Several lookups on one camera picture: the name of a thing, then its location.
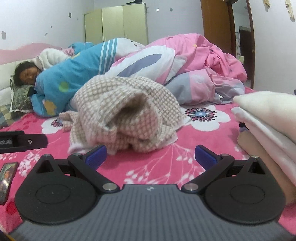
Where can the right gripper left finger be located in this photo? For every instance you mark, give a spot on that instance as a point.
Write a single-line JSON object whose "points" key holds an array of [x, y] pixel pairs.
{"points": [[87, 164]]}

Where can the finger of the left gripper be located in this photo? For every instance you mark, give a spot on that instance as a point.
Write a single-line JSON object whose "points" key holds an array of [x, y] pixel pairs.
{"points": [[18, 141]]}

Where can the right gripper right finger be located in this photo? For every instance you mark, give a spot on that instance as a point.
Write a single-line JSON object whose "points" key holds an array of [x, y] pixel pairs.
{"points": [[215, 166]]}

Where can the beige checkered knit coat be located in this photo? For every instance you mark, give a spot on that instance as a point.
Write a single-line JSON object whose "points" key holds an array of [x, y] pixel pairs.
{"points": [[122, 113]]}

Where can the folded white clothes stack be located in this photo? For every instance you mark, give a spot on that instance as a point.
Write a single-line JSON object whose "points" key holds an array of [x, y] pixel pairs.
{"points": [[270, 117]]}

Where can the plaid pillow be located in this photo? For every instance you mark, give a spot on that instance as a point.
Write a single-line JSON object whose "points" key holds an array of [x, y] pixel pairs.
{"points": [[6, 118]]}

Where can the smartphone with red case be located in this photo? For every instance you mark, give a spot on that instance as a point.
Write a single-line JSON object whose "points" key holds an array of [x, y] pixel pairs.
{"points": [[8, 172]]}

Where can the pink floral bed sheet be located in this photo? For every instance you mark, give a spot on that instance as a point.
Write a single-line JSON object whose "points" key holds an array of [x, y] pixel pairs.
{"points": [[174, 164]]}

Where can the dark patterned pillow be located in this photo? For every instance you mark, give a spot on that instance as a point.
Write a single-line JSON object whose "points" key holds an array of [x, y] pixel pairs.
{"points": [[20, 101]]}

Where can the sleeping person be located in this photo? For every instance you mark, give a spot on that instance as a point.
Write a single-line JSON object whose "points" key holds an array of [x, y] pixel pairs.
{"points": [[26, 73]]}

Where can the blue cartoon quilt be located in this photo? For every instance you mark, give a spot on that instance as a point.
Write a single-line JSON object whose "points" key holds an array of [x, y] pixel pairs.
{"points": [[56, 86]]}

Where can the pink white headboard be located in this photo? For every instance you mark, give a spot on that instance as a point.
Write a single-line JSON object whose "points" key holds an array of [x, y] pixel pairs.
{"points": [[10, 59]]}

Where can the pink rabbit quilt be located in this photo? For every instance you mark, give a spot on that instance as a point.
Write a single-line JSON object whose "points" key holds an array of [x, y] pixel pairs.
{"points": [[191, 67]]}

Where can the brown wooden door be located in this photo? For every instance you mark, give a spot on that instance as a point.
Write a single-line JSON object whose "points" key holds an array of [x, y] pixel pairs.
{"points": [[229, 26]]}

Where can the cream yellow wardrobe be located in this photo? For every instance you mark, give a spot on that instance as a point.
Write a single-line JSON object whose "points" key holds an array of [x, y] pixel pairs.
{"points": [[128, 21]]}

